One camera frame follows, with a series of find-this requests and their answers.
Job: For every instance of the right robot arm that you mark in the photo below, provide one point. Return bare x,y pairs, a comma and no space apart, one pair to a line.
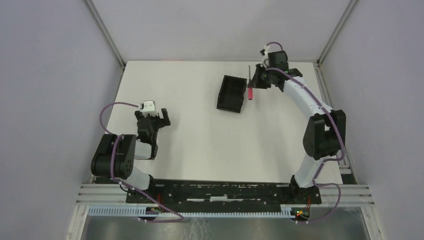
325,132

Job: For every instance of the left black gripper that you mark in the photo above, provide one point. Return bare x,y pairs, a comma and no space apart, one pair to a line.
163,122

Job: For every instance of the black plastic bin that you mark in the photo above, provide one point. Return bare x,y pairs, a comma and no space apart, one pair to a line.
231,94

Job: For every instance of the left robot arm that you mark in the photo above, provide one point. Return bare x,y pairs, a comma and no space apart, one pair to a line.
114,157

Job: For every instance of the light blue cable duct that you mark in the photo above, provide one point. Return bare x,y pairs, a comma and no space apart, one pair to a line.
146,212

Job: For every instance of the aluminium frame rail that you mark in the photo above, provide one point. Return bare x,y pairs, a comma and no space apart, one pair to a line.
347,195

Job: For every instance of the red handled screwdriver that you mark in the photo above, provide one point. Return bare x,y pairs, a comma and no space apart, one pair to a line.
250,84

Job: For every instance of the left corner aluminium post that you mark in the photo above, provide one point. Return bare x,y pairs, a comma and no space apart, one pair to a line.
92,9

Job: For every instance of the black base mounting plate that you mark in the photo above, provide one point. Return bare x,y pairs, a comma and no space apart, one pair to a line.
195,196

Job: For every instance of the corner aluminium post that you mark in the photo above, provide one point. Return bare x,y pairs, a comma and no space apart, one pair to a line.
92,9
337,30

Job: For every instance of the right corner aluminium post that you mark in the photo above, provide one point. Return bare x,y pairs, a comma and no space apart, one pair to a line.
337,30

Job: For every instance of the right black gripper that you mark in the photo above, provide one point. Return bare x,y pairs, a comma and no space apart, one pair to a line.
256,82

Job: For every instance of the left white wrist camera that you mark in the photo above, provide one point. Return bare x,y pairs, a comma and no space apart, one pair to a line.
147,106

